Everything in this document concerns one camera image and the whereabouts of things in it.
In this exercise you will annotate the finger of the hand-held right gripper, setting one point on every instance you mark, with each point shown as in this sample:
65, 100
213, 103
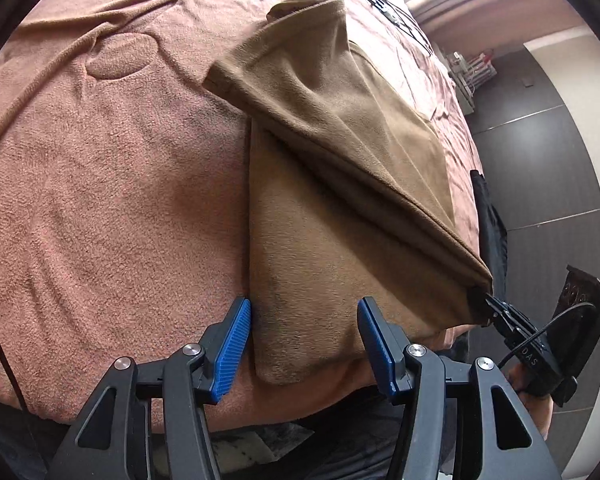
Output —
505, 310
500, 325

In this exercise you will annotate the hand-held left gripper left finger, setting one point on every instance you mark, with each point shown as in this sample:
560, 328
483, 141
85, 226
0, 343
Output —
232, 350

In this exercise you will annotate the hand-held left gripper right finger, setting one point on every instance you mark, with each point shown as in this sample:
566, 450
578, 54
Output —
377, 350

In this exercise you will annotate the brown printed T-shirt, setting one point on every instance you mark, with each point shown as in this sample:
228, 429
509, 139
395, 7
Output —
330, 135

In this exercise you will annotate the folded black clothes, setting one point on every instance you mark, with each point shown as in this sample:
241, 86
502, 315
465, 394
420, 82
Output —
492, 230

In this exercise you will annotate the person's right hand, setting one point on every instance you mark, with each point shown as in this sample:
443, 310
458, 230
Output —
537, 410

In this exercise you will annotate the grey wardrobe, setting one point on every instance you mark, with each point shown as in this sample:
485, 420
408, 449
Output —
540, 160

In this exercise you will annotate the reddish brown bed blanket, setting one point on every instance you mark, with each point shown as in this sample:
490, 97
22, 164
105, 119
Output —
105, 185

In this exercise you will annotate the white nightstand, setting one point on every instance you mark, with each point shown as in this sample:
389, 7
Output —
467, 90

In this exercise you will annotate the pink striped gift bag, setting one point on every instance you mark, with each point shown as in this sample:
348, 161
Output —
482, 62

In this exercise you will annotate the pink curtain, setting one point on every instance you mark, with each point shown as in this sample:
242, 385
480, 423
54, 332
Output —
480, 20

